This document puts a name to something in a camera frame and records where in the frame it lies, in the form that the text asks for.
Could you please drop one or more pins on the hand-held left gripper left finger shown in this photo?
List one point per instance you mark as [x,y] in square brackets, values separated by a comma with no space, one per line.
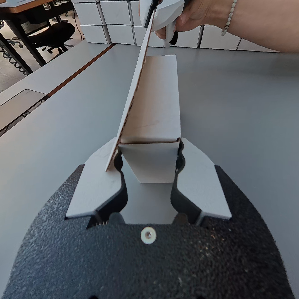
[93,184]

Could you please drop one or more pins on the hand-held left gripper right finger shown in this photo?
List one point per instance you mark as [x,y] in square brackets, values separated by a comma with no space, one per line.
[203,186]

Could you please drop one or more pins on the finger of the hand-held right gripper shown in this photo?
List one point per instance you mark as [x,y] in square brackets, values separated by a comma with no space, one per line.
[169,11]
[143,11]

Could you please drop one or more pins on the white cardboard box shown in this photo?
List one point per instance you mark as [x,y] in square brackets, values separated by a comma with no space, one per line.
[151,105]

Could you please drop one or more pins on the person's right forearm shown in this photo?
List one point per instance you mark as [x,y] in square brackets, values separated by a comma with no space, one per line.
[261,23]

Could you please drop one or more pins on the person's right hand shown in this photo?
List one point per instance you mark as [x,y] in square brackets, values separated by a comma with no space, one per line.
[205,12]

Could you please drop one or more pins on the stack of white boxes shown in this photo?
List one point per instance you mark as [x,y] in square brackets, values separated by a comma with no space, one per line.
[93,14]

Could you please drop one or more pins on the black office chair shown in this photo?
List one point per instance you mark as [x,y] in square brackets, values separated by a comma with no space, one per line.
[53,32]

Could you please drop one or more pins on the black-legged desk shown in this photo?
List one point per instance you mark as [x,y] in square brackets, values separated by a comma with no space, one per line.
[26,42]

